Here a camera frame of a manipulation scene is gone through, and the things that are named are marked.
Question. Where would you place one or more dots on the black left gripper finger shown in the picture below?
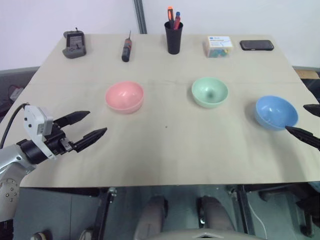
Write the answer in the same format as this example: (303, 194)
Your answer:
(92, 137)
(75, 116)

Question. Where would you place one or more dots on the cardboard box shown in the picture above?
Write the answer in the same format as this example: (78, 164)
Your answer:
(307, 74)

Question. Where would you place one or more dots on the dark rounded robot leg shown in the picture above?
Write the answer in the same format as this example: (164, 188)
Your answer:
(150, 217)
(216, 215)

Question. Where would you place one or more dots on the pink plastic bowl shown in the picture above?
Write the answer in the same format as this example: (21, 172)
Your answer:
(124, 96)

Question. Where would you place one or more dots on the black and orange screwdriver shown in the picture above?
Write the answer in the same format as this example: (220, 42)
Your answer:
(126, 50)

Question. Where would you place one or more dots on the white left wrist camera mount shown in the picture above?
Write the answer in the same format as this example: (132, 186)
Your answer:
(33, 120)

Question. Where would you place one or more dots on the red marker with blue cap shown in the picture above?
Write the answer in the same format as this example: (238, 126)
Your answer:
(177, 21)

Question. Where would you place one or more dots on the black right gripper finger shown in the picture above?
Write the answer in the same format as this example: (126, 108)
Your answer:
(306, 136)
(313, 109)

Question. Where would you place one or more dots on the grey handheld device with screen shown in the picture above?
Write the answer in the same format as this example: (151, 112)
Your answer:
(74, 45)

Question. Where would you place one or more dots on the black phone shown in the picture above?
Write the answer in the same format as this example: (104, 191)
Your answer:
(256, 45)

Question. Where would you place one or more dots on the orange marker pen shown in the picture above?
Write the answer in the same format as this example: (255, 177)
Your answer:
(170, 16)

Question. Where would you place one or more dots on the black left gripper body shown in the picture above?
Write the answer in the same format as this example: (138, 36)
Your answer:
(56, 142)

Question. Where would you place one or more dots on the blue plastic bowl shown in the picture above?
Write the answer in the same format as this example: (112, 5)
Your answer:
(276, 111)

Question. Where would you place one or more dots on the grey metal post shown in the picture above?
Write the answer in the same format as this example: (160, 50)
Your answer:
(140, 17)

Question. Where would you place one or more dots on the green plastic bowl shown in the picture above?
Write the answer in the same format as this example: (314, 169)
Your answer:
(209, 91)

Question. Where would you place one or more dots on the black pen cup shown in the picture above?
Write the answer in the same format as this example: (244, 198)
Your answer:
(173, 41)

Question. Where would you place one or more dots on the black table leg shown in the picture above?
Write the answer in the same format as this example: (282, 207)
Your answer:
(103, 212)
(243, 210)

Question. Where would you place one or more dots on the clear box of coloured clips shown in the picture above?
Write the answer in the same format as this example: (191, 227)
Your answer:
(218, 47)

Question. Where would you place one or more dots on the grey rounded robot torso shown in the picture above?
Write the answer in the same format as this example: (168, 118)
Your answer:
(200, 236)

